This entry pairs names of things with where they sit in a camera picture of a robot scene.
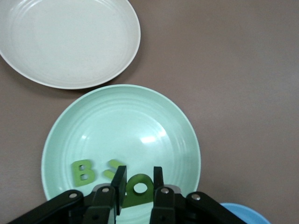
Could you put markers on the green round plate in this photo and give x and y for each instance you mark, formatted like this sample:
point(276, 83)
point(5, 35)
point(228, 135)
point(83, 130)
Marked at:
point(130, 121)

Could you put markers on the green foam letter J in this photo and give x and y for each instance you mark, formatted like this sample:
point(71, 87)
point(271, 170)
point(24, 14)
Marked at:
point(114, 163)

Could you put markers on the blue round plate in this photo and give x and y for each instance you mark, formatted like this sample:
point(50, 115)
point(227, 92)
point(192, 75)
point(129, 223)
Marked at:
point(243, 214)

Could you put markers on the green foam letter P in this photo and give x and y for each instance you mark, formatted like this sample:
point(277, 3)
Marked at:
point(146, 179)

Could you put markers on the beige round plate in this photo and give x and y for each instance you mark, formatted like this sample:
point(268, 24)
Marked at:
point(67, 42)

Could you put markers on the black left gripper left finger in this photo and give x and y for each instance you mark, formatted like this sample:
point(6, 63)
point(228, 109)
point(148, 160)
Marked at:
point(119, 182)

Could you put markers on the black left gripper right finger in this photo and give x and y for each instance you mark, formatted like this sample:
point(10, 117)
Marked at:
point(158, 179)

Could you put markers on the green foam letter B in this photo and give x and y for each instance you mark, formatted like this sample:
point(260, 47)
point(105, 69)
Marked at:
point(76, 173)

